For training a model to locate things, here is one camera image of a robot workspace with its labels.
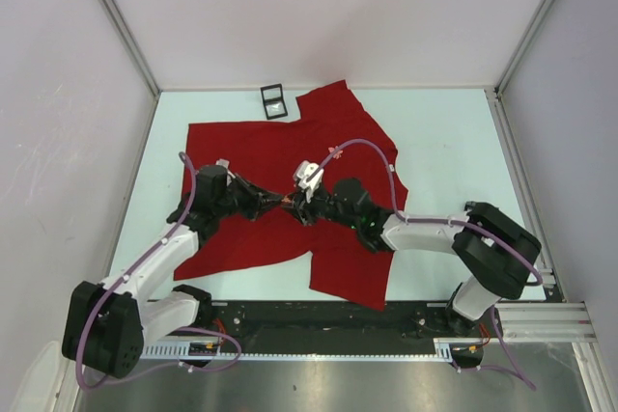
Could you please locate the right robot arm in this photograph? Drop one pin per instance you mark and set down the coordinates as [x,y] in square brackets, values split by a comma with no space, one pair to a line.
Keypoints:
[498,253]

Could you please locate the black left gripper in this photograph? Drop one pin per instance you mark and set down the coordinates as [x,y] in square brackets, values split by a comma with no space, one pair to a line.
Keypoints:
[258,201]

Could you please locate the red t-shirt garment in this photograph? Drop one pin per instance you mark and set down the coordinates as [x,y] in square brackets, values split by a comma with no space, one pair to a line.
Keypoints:
[268,153]

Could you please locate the white leaf print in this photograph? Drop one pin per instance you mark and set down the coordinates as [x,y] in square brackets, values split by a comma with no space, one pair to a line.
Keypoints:
[335,152]

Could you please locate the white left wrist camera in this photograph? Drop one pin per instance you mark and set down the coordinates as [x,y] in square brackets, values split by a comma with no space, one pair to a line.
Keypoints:
[223,163]

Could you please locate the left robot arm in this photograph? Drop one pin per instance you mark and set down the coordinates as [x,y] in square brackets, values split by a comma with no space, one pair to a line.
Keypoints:
[110,323]

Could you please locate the small black open box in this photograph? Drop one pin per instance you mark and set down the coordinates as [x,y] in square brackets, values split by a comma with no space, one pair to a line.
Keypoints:
[273,102]

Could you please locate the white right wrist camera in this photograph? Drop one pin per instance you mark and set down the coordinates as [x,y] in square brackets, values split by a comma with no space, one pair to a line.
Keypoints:
[308,175]

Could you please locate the grey slotted cable duct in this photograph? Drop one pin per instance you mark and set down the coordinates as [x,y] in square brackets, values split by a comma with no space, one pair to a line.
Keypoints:
[401,350]

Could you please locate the aluminium frame rail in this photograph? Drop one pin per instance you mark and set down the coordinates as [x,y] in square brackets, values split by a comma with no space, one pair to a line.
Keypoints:
[535,322]

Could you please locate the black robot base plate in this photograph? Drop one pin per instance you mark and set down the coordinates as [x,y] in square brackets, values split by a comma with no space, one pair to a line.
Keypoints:
[295,322]

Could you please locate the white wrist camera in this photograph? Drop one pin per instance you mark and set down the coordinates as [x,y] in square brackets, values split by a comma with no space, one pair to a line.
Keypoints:
[223,163]
[308,175]

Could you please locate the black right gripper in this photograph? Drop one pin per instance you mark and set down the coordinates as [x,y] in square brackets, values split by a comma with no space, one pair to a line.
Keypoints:
[304,207]

